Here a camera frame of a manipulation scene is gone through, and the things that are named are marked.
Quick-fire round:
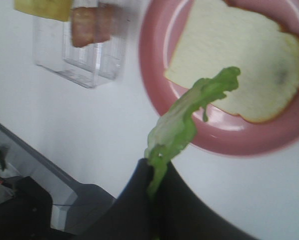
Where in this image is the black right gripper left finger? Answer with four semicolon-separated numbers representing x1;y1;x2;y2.
76;158;156;240

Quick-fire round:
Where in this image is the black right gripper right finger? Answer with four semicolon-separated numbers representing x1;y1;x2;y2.
159;163;256;240

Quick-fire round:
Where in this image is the green lettuce leaf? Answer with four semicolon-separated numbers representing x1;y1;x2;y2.
144;66;241;201

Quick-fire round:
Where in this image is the white bread slice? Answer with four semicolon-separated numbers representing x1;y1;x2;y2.
164;0;299;123

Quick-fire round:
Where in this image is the bacon strip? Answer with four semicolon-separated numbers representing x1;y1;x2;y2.
71;7;96;48
93;3;114;43

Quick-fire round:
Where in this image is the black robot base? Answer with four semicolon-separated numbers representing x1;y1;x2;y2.
0;176;75;240

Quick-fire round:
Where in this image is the pink round plate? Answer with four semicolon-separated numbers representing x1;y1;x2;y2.
139;0;299;156

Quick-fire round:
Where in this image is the clear plastic left tray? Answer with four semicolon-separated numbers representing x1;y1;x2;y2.
33;0;129;89

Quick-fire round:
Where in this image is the yellow cheese slice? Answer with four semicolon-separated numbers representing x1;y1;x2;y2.
14;0;73;22

